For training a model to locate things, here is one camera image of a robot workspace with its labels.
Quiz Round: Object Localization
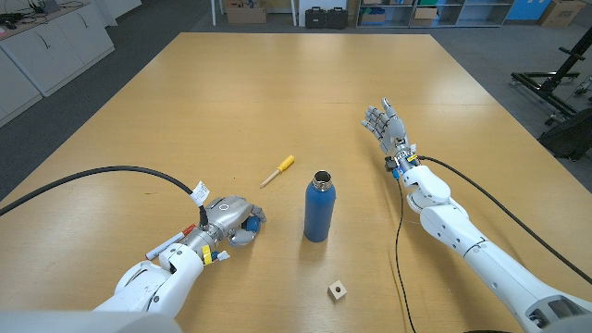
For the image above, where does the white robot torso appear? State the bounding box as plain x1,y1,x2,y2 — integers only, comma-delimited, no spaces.
0,310,183,333

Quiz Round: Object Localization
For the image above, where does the white block with hole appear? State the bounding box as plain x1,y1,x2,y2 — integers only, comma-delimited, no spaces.
327,279,349,302

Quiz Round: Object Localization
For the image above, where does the cardboard box with print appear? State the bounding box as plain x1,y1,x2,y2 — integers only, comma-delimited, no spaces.
537,0,587,28

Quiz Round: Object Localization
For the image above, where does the yellow handled screwdriver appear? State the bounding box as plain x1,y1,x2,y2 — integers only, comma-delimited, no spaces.
259,154,296,190

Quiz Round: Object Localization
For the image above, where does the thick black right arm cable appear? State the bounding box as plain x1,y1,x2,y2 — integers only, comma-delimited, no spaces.
416,154,592,286

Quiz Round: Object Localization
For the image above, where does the blue panel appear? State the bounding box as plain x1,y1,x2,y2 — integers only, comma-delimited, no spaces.
505,0,552,22

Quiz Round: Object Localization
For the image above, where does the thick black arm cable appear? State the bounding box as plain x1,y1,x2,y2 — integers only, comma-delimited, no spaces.
416,154,592,286
0,165,210,228

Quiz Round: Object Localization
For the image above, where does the small cardboard box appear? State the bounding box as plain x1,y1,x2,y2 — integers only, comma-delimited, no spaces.
411,6,438,28

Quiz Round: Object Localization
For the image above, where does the large cardboard box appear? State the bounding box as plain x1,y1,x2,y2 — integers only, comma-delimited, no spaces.
225,4,268,26

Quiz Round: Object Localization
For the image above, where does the blue metal bottle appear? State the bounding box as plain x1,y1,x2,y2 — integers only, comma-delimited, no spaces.
303,169,338,244

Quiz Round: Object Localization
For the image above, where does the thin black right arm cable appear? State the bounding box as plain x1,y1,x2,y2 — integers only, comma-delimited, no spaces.
394,177,418,333

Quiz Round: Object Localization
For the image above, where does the white cabinet row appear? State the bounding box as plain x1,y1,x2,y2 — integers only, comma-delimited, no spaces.
0,0,117,129

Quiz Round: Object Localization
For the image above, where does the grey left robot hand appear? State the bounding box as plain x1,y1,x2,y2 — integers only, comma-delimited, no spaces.
202,194,268,248

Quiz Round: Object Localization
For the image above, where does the black hard case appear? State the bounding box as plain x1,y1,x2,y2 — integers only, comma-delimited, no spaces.
326,6,350,31
304,6,328,31

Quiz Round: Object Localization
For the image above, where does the white paper cable label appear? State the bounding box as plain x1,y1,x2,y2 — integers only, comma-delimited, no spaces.
189,180,211,208

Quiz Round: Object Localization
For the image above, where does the black metal stand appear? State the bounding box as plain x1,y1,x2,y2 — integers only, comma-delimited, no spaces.
510,26,592,127

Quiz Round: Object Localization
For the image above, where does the grey shelf unit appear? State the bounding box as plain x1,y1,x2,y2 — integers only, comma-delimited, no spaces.
355,0,516,30

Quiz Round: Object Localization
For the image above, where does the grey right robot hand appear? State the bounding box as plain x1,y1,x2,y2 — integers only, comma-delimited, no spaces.
361,96,411,156

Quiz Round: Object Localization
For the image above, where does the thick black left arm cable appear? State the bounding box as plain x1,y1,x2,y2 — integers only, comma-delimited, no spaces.
0,165,210,228

